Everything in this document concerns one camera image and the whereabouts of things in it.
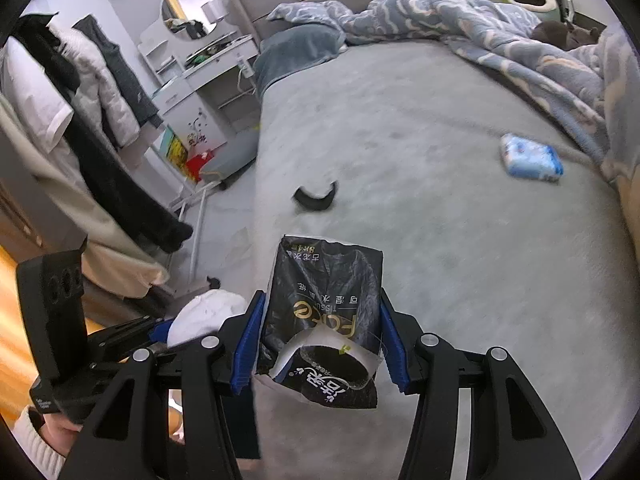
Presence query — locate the grey floor cushion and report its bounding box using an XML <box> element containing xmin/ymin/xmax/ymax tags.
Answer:
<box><xmin>202</xmin><ymin>130</ymin><xmax>260</xmax><ymax>181</ymax></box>

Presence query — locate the white dressing table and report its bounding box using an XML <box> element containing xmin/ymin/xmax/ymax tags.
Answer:
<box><xmin>137</xmin><ymin>32</ymin><xmax>261</xmax><ymax>161</ymax></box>

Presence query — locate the grey-blue pillow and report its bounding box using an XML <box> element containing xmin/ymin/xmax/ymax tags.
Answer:
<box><xmin>255</xmin><ymin>24</ymin><xmax>348</xmax><ymax>96</ymax></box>

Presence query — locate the round wall mirror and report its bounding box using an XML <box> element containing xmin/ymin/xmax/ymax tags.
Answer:
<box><xmin>160</xmin><ymin>0</ymin><xmax>223</xmax><ymax>42</ymax></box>

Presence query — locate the dark brown furry thing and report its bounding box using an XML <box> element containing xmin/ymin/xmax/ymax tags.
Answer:
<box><xmin>530</xmin><ymin>20</ymin><xmax>601</xmax><ymax>52</ymax></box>

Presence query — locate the blue patterned duvet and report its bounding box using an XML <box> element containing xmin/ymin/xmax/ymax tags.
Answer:
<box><xmin>267</xmin><ymin>0</ymin><xmax>640</xmax><ymax>241</ymax></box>

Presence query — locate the white hanging shirt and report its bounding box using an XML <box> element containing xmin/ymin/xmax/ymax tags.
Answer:
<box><xmin>2</xmin><ymin>35</ymin><xmax>76</xmax><ymax>153</ymax></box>

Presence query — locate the blue tissue packet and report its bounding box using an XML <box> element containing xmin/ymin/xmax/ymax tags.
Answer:
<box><xmin>500</xmin><ymin>132</ymin><xmax>565</xmax><ymax>182</ymax></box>

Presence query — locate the red bag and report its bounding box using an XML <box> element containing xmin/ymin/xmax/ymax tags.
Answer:
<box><xmin>185</xmin><ymin>152</ymin><xmax>213</xmax><ymax>183</ymax></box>

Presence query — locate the black curved plastic piece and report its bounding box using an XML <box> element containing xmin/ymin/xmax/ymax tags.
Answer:
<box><xmin>292</xmin><ymin>179</ymin><xmax>340</xmax><ymax>213</ymax></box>

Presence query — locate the dark grey hanging garment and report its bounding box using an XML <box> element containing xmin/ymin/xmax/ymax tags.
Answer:
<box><xmin>72</xmin><ymin>14</ymin><xmax>165</xmax><ymax>128</ymax></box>

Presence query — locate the white clothes rack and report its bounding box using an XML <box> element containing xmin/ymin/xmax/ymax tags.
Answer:
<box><xmin>167</xmin><ymin>180</ymin><xmax>221</xmax><ymax>293</ymax></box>

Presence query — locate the grey bed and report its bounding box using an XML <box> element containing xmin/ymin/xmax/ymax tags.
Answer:
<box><xmin>227</xmin><ymin>0</ymin><xmax>640</xmax><ymax>480</ymax></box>

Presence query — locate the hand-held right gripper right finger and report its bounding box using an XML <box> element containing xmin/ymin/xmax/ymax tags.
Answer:
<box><xmin>380</xmin><ymin>287</ymin><xmax>583</xmax><ymax>480</ymax></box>

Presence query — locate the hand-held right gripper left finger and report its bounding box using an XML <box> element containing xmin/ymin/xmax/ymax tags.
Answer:
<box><xmin>57</xmin><ymin>290</ymin><xmax>266</xmax><ymax>480</ymax></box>

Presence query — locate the person's left forearm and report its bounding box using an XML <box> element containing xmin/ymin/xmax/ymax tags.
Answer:
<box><xmin>12</xmin><ymin>405</ymin><xmax>66</xmax><ymax>480</ymax></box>

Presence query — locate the person's left hand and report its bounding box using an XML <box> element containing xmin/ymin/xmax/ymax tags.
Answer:
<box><xmin>47</xmin><ymin>410</ymin><xmax>83</xmax><ymax>461</ymax></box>

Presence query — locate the white puffy jacket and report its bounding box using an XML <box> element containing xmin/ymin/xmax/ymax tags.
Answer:
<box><xmin>50</xmin><ymin>25</ymin><xmax>141</xmax><ymax>148</ymax></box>

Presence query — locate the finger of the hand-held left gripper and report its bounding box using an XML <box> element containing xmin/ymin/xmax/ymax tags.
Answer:
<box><xmin>89</xmin><ymin>316</ymin><xmax>176</xmax><ymax>361</ymax></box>

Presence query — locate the brown-grey hanging garment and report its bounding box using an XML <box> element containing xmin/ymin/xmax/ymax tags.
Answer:
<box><xmin>0</xmin><ymin>125</ymin><xmax>86</xmax><ymax>261</ymax></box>

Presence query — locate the black tissue packet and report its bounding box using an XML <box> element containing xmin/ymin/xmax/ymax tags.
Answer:
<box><xmin>254</xmin><ymin>234</ymin><xmax>385</xmax><ymax>411</ymax></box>

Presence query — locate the yellow and green box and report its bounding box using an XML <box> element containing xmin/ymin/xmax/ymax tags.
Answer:
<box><xmin>164</xmin><ymin>127</ymin><xmax>191</xmax><ymax>166</ymax></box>

